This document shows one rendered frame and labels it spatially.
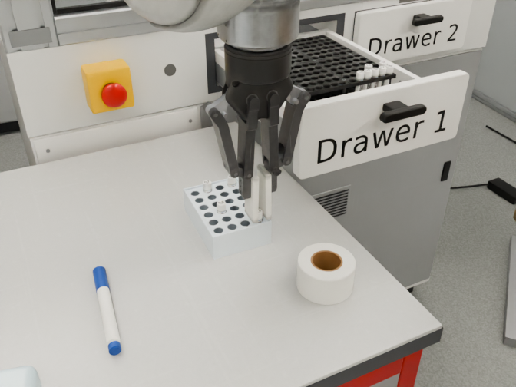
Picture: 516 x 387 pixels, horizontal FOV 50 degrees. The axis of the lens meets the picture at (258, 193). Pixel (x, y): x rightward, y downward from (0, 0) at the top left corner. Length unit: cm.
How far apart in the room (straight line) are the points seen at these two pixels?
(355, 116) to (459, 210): 151
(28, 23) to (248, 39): 44
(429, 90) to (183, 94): 44
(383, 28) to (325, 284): 67
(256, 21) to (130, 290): 35
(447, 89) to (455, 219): 136
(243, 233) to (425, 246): 101
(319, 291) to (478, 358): 110
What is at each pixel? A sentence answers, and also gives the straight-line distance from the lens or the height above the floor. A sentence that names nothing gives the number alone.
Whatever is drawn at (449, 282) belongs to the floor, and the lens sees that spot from 192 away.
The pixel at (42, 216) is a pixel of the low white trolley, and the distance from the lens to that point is 87.
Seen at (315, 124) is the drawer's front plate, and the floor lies 90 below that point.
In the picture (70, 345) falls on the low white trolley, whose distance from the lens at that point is 67.
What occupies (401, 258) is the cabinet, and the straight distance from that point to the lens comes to 164.
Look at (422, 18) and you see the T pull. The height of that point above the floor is 91.
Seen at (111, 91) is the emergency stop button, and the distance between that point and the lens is 92.
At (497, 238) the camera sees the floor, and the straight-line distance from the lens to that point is 217.
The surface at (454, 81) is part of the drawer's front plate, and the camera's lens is 89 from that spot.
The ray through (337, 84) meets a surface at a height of 90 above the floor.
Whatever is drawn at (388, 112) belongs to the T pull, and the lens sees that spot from 78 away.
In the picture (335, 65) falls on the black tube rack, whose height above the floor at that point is 90.
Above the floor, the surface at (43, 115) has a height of 84.
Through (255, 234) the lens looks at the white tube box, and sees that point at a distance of 74.
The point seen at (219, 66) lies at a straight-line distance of 103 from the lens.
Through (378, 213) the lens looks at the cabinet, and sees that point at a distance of 147.
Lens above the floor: 124
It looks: 34 degrees down
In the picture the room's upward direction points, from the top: straight up
